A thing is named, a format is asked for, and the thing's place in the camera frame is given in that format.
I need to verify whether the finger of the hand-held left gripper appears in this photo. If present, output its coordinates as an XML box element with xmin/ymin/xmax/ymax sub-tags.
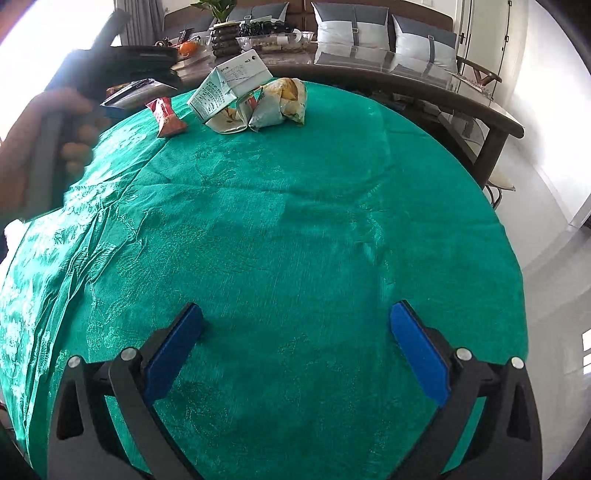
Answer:
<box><xmin>108</xmin><ymin>44</ymin><xmax>182</xmax><ymax>78</ymax></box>

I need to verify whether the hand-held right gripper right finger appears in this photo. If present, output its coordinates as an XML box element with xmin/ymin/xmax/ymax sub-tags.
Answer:
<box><xmin>389</xmin><ymin>300</ymin><xmax>543</xmax><ymax>480</ymax></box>

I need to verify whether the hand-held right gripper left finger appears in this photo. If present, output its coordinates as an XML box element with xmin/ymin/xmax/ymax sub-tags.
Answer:
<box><xmin>46</xmin><ymin>302</ymin><xmax>206</xmax><ymax>480</ymax></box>

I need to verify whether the red snack wrapper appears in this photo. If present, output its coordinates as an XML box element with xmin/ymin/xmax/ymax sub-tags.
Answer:
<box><xmin>145</xmin><ymin>97</ymin><xmax>189</xmax><ymax>139</ymax></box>

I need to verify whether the person's left hand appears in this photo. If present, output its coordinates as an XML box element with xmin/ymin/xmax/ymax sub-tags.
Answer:
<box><xmin>0</xmin><ymin>88</ymin><xmax>112</xmax><ymax>227</ymax></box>

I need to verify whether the black flat tray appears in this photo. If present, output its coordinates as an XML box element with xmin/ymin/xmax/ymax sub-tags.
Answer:
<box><xmin>102</xmin><ymin>79</ymin><xmax>160</xmax><ymax>109</ymax></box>

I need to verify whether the grey curtain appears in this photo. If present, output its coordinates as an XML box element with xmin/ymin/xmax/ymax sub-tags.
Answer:
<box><xmin>115</xmin><ymin>0</ymin><xmax>165</xmax><ymax>44</ymax></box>

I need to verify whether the brown wooden sofa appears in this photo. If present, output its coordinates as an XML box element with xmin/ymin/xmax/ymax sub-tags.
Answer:
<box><xmin>164</xmin><ymin>0</ymin><xmax>455</xmax><ymax>38</ymax></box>

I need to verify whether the glass fruit bowl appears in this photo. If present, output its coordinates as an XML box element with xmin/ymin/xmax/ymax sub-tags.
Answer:
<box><xmin>157</xmin><ymin>37</ymin><xmax>213</xmax><ymax>61</ymax></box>

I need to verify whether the potted green plant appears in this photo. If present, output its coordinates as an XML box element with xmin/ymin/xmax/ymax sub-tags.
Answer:
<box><xmin>191</xmin><ymin>0</ymin><xmax>243</xmax><ymax>58</ymax></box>

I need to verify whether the white milk carton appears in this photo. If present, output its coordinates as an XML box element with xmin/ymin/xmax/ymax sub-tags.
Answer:
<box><xmin>187</xmin><ymin>50</ymin><xmax>274</xmax><ymax>123</ymax></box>

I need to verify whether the white crumpled paper wrapper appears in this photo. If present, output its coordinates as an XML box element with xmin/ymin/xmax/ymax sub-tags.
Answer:
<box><xmin>205</xmin><ymin>90</ymin><xmax>252</xmax><ymax>134</ymax></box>

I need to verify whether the pale green crumpled packet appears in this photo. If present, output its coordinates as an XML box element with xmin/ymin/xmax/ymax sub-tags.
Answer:
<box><xmin>248</xmin><ymin>85</ymin><xmax>287</xmax><ymax>131</ymax></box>

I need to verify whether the clear plastic food container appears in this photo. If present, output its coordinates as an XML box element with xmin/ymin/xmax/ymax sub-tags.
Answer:
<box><xmin>236</xmin><ymin>18</ymin><xmax>319</xmax><ymax>52</ymax></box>

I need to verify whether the yellow green snack bag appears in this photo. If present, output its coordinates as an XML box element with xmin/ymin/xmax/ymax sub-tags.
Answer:
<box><xmin>263</xmin><ymin>78</ymin><xmax>308</xmax><ymax>125</ymax></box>

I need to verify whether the green patterned tablecloth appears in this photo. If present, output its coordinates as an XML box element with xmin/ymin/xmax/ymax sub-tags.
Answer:
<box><xmin>0</xmin><ymin>78</ymin><xmax>529</xmax><ymax>480</ymax></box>

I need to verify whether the white stool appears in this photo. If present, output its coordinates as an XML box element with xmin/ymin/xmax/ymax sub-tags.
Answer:
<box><xmin>485</xmin><ymin>172</ymin><xmax>516</xmax><ymax>191</ymax></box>

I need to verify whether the dark wooden dining table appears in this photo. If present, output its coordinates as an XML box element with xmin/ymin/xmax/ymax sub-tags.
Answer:
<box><xmin>104</xmin><ymin>48</ymin><xmax>527</xmax><ymax>185</ymax></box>

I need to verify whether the grey white cushion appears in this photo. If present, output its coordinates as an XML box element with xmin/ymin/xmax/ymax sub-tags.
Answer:
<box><xmin>311</xmin><ymin>1</ymin><xmax>391</xmax><ymax>49</ymax></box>
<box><xmin>392</xmin><ymin>14</ymin><xmax>459</xmax><ymax>75</ymax></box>

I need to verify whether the wooden armchair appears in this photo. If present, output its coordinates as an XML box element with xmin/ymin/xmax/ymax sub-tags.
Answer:
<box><xmin>457</xmin><ymin>55</ymin><xmax>504</xmax><ymax>99</ymax></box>

